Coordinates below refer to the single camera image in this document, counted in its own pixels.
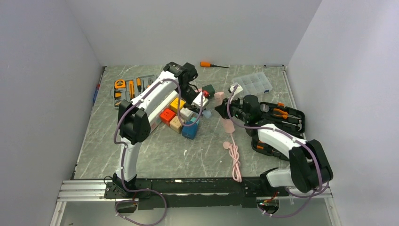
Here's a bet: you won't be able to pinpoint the white power strip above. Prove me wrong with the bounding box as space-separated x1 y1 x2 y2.
148 91 178 133

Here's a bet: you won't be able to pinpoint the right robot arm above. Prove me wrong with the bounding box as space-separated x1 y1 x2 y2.
215 95 334 195

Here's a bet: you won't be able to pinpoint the dark green cube socket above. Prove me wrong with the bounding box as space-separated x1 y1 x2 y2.
202 84 215 98

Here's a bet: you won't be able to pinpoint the grey tool tray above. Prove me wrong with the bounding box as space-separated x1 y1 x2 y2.
111 75 157 108

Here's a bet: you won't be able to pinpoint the teal plug adapter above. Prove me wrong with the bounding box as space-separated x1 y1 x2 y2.
190 117 200 125

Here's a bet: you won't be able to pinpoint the red cube socket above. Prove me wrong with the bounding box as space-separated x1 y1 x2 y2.
160 108 176 126

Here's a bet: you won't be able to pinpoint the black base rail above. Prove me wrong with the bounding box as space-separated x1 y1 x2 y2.
104 177 288 210

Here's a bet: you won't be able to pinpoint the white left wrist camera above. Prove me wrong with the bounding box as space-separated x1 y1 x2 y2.
192 91 209 109

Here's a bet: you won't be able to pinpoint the beige cube socket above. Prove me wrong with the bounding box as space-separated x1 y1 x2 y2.
169 115 183 133

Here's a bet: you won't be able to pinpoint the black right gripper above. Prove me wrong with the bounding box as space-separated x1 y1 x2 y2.
215 94 249 123

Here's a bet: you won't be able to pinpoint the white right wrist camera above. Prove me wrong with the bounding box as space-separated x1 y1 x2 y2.
228 82 243 99

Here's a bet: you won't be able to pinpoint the clear plastic organizer box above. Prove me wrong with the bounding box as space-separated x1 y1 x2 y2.
232 72 273 97

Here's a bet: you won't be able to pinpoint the white cube socket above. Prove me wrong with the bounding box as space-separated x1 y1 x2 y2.
180 108 195 121

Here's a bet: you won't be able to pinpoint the orange handled screwdriver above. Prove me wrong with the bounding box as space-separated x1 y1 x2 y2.
200 62 229 69

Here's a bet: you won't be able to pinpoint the steel claw hammer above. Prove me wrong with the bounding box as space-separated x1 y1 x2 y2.
282 120 305 132

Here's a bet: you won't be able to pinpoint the blue cube socket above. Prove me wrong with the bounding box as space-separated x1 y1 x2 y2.
181 122 199 140

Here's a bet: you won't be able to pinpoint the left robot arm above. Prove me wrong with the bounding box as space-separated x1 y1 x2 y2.
112 62 208 198

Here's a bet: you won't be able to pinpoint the orange handled pliers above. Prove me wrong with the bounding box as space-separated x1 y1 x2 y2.
272 108 302 122

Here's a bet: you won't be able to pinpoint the yellow cube socket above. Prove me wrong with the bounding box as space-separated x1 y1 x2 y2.
169 97 186 113

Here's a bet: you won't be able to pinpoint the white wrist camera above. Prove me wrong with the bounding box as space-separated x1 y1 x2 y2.
192 91 209 109
228 82 243 99

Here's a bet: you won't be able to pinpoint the black plastic tool case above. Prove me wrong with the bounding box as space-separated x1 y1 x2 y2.
250 102 306 161

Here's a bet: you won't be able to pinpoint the pink power cable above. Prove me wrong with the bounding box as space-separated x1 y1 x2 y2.
222 132 242 184

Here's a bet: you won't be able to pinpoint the light blue round plug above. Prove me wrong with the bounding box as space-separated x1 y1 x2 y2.
202 110 212 119

